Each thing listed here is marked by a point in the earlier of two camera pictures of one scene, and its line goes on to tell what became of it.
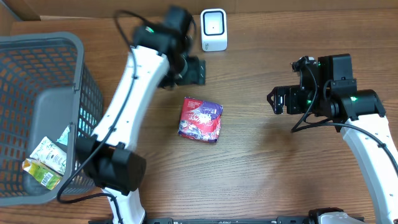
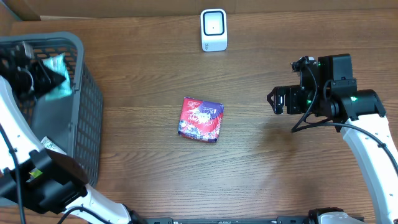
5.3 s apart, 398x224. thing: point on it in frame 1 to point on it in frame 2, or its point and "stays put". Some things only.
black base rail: x=240 y=220 stays put
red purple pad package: x=200 y=119 stays put
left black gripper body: x=195 y=72 to x=40 y=78
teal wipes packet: x=63 y=138 to x=63 y=90
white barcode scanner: x=214 y=30 stays put
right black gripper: x=286 y=100 stays put
